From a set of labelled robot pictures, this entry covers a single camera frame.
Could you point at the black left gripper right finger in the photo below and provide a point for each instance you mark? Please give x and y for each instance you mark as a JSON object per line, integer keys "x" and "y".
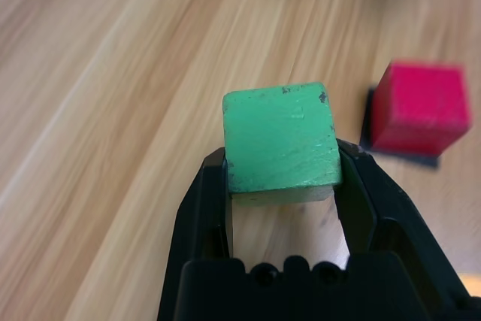
{"x": 376, "y": 200}

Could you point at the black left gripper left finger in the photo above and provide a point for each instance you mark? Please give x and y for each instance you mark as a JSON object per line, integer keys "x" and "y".
{"x": 199, "y": 215}

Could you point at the red wooden block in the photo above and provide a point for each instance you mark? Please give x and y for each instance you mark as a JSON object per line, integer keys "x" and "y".
{"x": 421, "y": 110}

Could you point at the green wooden block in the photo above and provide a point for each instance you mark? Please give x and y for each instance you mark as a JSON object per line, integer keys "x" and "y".
{"x": 278, "y": 140}

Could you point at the black square pad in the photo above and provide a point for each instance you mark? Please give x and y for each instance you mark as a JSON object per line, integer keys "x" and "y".
{"x": 409, "y": 158}

